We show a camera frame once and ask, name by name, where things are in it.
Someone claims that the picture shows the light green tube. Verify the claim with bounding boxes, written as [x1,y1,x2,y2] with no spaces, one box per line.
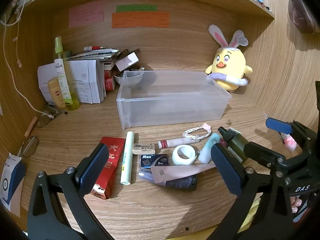
[120,131,135,185]

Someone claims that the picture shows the mint green bottle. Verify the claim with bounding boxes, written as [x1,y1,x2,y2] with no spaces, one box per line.
[198,132,221,164]

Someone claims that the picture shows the pale pink cream tube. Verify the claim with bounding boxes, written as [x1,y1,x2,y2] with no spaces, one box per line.
[150,162,217,183]

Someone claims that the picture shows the dark green dropper bottle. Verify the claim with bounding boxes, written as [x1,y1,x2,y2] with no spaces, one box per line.
[217,126,250,163]

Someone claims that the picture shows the blue white carton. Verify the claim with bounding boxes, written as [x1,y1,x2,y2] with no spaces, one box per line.
[0,152,27,218]

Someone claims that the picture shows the small clear bowl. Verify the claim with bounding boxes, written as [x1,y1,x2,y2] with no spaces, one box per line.
[113,70,145,88]

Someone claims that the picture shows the green paper note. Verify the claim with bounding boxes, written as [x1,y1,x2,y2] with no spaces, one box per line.
[116,4,158,12]

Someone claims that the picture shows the yellow chick plush bunny ears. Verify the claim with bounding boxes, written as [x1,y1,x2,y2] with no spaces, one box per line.
[205,24,253,92]

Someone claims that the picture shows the orange paper note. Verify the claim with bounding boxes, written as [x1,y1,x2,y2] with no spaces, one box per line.
[111,12,171,29]

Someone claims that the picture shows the white tape roll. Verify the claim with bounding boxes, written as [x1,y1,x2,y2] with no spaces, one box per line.
[171,144,198,165]

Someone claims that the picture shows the yellow-green spray bottle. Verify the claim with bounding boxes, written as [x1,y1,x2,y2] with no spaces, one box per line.
[54,36,80,111]

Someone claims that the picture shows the dark spray bottle purple cap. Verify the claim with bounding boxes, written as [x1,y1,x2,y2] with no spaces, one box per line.
[138,167,198,191]

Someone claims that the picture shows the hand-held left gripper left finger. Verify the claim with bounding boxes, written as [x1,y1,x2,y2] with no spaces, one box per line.
[27,143,110,240]

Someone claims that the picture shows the long red box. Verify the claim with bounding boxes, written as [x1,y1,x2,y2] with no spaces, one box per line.
[90,136,126,200]

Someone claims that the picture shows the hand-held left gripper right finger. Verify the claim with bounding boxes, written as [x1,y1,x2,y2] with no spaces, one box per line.
[207,143,294,240]

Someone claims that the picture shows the clear plastic bin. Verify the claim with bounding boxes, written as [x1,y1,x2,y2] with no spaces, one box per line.
[116,70,232,131]

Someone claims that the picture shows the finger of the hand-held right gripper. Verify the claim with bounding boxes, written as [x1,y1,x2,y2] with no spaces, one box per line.
[243,141,310,175]
[265,117,318,155]

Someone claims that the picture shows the white cord with tags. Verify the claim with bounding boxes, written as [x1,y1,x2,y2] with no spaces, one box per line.
[11,2,23,68]

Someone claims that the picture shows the stack of books and papers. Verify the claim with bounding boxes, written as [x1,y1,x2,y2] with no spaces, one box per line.
[66,47,120,63]

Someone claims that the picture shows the white charging cable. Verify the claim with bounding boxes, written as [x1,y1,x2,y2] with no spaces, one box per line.
[0,0,55,119]

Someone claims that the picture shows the short wooden stick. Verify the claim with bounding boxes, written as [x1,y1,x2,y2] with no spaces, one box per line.
[24,116,38,138]

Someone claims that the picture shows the dark brown round object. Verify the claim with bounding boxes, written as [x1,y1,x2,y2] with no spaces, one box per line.
[287,0,315,34]

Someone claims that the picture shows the small white cardboard box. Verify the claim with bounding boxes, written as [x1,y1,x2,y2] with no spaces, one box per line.
[114,51,140,72]

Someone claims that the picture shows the red white lip balm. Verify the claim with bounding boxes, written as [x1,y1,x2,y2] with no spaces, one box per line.
[157,137,200,149]

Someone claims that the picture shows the white folded paper leaflets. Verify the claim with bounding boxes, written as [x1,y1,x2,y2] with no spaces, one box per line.
[37,59,105,104]

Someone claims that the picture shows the small blue staples box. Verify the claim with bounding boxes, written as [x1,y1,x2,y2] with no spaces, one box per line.
[139,154,170,168]

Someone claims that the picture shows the yellow cloth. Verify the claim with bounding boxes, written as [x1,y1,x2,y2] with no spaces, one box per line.
[241,197,260,233]

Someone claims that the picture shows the beige sunscreen bottle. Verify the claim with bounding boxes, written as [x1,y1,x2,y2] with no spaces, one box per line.
[47,77,66,110]

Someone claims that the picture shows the person's right hand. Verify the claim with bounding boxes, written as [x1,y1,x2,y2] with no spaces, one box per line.
[290,195,305,213]

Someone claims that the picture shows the pink paper note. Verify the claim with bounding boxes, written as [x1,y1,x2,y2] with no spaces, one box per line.
[68,0,105,29]

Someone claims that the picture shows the braided pastel rope loop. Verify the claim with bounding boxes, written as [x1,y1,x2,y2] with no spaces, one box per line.
[182,123,212,140]

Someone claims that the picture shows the white eraser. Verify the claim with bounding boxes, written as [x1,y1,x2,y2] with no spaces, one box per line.
[132,142,156,155]

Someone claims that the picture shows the white tube green print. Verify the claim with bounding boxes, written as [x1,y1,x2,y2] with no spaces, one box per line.
[54,58,73,105]

